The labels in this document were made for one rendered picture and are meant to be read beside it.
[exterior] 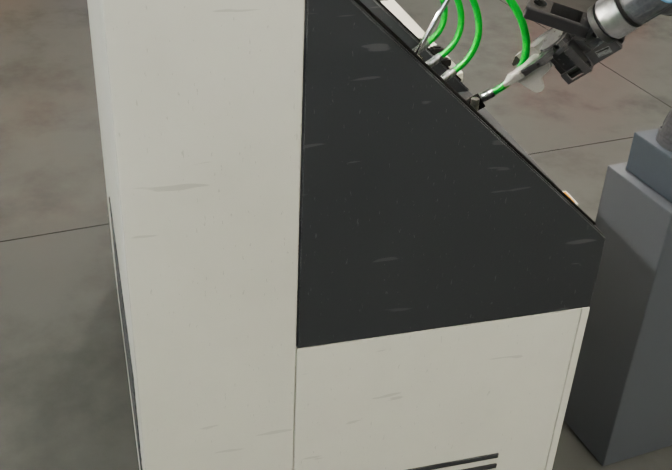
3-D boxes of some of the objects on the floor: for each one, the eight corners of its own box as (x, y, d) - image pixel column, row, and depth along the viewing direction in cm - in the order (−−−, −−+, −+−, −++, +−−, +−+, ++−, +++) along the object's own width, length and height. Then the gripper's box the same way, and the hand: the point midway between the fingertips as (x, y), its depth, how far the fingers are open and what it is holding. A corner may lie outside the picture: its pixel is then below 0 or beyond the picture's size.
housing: (289, 625, 206) (307, -53, 127) (160, 653, 199) (94, -46, 120) (198, 268, 320) (178, -207, 241) (114, 278, 313) (64, -207, 234)
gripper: (618, 62, 155) (522, 118, 170) (630, 22, 163) (538, 79, 178) (586, 25, 152) (491, 85, 167) (599, -13, 161) (508, 47, 176)
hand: (510, 68), depth 171 cm, fingers open, 6 cm apart
